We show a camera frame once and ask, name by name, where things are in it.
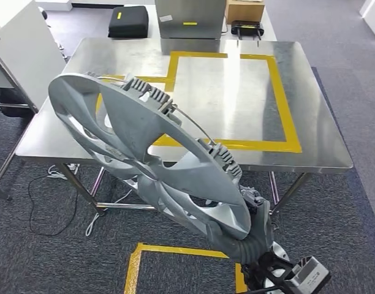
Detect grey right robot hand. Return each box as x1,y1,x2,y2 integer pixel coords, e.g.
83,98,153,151
206,187,274,260

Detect grey plastic wheel cover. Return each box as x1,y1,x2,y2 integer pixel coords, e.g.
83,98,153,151
48,72,252,241

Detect stainless steel workbench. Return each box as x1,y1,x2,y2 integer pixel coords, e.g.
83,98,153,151
15,37,354,216

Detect white desk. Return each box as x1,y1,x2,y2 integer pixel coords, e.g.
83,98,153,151
109,4,277,42

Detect black router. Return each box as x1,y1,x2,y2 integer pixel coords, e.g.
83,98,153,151
231,20,265,41

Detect brown cardboard box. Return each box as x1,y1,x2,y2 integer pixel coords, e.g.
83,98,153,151
225,0,265,25

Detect grey laptop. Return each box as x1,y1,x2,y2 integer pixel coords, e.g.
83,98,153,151
154,0,228,40

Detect white angled partition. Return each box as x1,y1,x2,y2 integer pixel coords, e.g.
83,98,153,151
359,0,375,45

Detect black zip case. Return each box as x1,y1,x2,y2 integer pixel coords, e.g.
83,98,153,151
107,6,150,39

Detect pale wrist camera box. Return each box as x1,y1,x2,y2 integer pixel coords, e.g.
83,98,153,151
287,255,331,294

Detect white floor cable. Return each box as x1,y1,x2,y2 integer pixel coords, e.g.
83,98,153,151
85,188,133,238

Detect black floor cable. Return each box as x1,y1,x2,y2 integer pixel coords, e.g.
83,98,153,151
28,164,80,238

